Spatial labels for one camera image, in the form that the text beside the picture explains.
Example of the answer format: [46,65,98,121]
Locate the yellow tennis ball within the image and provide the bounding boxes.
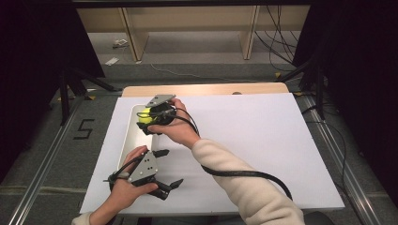
[137,107,155,125]

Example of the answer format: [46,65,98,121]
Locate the person's right hand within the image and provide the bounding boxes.
[146,97,202,150]

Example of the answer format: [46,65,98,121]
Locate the thin black floor cable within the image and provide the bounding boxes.
[300,104,349,190]

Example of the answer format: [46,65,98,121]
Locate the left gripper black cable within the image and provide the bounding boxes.
[102,153,148,188]

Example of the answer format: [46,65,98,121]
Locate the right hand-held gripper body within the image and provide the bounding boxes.
[145,94,178,127]

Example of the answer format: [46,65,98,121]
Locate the white board table cover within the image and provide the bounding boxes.
[79,93,345,217]

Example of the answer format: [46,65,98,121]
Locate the black metal stand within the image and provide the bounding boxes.
[57,66,124,127]
[275,57,327,121]

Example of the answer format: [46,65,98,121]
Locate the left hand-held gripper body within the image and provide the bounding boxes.
[107,151,173,202]

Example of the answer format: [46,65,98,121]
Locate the white plastic bin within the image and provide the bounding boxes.
[117,103,161,172]

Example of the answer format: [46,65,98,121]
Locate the light wooden desk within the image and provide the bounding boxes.
[76,5,312,63]

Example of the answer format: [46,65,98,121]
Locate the bundle of black floor cables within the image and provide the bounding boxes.
[253,4,302,73]

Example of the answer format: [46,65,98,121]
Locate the small white floor device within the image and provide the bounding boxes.
[112,38,130,50]

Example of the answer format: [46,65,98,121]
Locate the dark curtain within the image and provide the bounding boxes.
[292,0,398,205]
[0,0,106,184]

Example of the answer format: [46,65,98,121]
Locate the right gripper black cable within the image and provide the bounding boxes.
[136,107,294,202]

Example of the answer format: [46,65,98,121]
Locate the white floor cable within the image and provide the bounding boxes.
[149,63,261,84]

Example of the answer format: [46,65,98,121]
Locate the white flat floor item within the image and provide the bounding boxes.
[104,56,121,67]

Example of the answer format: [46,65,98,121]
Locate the metal floor rail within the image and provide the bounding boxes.
[300,93,385,225]
[7,96,87,225]

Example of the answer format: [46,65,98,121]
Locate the person's left hand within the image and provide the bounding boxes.
[106,144,160,214]

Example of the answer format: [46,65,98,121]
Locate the light wooden table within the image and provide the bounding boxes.
[121,82,290,98]

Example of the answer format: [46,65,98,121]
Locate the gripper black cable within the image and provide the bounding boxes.
[102,153,148,188]
[136,107,294,202]

